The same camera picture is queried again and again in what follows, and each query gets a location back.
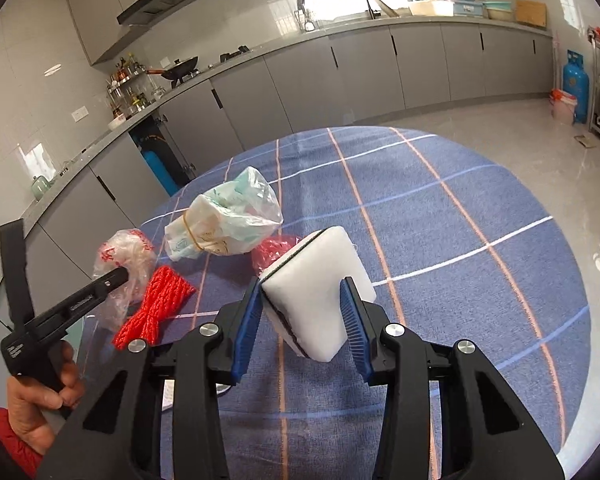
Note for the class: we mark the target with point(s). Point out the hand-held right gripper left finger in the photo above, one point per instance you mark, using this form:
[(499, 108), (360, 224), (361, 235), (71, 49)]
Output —
[(245, 335)]

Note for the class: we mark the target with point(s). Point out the blue gas cylinder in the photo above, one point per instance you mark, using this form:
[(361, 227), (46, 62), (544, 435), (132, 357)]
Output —
[(575, 85)]

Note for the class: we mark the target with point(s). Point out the pink bucket with red bag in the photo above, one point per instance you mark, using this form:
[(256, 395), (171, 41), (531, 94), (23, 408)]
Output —
[(563, 106)]

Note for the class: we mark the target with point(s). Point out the clear plastic bag red print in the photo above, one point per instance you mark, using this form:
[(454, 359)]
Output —
[(130, 250)]

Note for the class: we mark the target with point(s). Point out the person's left hand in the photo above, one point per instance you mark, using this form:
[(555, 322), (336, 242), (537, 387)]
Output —
[(30, 410)]

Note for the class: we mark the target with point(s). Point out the white sponge dark layer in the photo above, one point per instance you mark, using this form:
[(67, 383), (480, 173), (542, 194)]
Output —
[(325, 265)]

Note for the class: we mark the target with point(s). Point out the metal knife holder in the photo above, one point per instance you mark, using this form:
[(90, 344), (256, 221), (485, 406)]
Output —
[(306, 17)]

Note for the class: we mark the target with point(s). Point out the person's left forearm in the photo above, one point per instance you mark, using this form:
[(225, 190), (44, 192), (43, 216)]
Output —
[(10, 436)]

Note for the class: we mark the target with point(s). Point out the leaning cutting board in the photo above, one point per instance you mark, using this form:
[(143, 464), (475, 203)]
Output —
[(384, 7)]

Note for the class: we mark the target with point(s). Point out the blue plaid tablecloth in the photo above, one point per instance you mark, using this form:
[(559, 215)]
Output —
[(430, 220)]

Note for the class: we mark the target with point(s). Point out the dark sink faucet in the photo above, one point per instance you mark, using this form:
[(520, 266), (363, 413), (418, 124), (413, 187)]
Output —
[(368, 5)]

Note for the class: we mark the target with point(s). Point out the grey kitchen counter cabinets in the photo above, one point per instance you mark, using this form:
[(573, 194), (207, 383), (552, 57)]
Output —
[(360, 70)]

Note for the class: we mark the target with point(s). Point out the pale green kettle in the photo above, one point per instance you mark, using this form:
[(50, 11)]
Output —
[(41, 188)]

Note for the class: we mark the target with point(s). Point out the white plastic basin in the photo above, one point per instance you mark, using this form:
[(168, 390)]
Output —
[(430, 8)]

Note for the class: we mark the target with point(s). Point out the small cardboard piece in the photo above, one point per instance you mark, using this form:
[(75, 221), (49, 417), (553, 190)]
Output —
[(585, 140)]

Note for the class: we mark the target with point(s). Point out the red net bundle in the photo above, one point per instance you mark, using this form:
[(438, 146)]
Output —
[(155, 305)]

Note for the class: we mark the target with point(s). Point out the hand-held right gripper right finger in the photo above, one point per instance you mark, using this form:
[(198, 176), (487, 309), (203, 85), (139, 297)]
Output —
[(357, 335)]

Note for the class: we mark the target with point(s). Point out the white wall socket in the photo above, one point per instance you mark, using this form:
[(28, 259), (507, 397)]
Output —
[(80, 113)]

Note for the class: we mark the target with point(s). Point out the red mesh bag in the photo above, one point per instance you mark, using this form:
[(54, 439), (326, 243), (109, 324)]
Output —
[(270, 255)]

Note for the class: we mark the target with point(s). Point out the blue water tank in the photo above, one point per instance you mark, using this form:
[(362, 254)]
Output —
[(157, 165)]

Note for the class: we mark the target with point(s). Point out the white bowl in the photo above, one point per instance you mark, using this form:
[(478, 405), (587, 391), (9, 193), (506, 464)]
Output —
[(116, 123)]

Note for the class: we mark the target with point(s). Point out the metal spice rack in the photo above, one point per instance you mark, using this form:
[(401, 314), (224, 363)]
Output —
[(125, 80)]

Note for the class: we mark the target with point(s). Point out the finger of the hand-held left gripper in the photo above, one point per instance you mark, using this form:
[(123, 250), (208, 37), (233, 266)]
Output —
[(92, 296), (16, 270)]

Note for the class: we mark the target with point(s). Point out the green white plastic bag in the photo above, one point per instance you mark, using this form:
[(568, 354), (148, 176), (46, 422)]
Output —
[(220, 220)]

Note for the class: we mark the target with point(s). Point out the grey upper wall cabinets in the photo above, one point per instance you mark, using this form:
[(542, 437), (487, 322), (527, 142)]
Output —
[(95, 20)]

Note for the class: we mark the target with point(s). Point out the black wok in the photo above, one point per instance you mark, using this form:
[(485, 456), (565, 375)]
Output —
[(182, 68)]

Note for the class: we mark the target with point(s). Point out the teal plastic basin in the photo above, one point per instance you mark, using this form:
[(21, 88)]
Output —
[(497, 11)]

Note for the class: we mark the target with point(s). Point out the light blue storage box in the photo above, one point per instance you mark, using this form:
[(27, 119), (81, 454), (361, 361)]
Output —
[(465, 2)]

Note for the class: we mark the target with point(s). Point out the black gas stove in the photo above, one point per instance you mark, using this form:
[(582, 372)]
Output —
[(235, 54)]

